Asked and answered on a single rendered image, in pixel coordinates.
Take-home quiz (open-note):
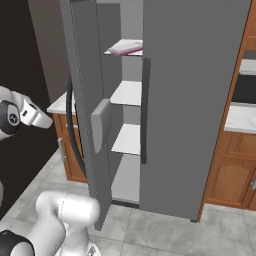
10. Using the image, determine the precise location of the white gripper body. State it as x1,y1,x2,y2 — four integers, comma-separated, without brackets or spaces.
32,107,55,130

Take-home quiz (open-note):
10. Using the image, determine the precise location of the narrow wooden cupboard door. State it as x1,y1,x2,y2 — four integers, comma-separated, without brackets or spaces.
51,113,89,184

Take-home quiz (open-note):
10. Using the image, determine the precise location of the grey freezer door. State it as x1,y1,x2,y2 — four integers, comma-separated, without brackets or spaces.
59,0,123,232

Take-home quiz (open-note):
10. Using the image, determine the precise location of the grey door bin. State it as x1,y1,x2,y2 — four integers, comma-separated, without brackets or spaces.
90,98,113,155

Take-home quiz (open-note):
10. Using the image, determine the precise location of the grey fridge door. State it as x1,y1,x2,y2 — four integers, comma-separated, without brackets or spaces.
138,0,253,223

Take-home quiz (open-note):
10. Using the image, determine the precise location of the arched wooden cupboard door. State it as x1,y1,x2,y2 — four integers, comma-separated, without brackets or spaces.
203,155,256,210

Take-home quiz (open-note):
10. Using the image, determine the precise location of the grey fridge cabinet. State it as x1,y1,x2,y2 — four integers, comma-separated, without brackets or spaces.
95,0,145,210

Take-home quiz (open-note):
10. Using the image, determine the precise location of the white and pink flat box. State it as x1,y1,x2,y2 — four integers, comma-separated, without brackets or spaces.
108,40,144,56

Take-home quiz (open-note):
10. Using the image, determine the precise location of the wooden drawer front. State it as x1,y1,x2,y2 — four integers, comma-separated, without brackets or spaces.
220,130,256,160

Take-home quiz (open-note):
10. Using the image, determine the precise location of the black curved freezer door handle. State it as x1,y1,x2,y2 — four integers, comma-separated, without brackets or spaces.
65,75,88,179

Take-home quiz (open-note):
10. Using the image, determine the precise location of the black straight fridge door handle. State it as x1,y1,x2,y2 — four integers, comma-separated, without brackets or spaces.
140,57,152,165

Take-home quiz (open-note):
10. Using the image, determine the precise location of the pale grey wall shelf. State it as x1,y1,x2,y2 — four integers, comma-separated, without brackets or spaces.
238,58,256,76

